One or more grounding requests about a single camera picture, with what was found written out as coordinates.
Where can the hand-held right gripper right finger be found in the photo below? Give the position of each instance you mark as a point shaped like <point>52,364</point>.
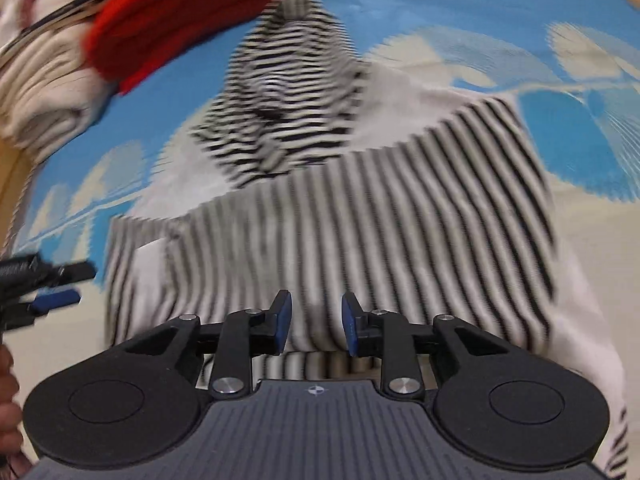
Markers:
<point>350,325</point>

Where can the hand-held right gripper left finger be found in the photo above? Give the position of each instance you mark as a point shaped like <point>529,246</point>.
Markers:
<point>283,321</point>

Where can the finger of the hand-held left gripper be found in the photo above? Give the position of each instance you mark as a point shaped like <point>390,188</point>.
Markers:
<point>70,272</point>
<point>55,300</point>

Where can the black and white striped shirt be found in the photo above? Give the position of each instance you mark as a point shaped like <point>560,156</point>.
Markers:
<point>375,220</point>

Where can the person's left hand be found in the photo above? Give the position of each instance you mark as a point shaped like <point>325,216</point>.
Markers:
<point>9,400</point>

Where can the cream striped garment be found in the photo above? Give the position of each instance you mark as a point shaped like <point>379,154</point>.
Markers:
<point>45,85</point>

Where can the red knit garment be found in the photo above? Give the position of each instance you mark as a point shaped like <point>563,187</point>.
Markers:
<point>190,15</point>

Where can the blue and white printed blanket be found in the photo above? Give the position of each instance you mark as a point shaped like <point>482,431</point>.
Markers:
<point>450,25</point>

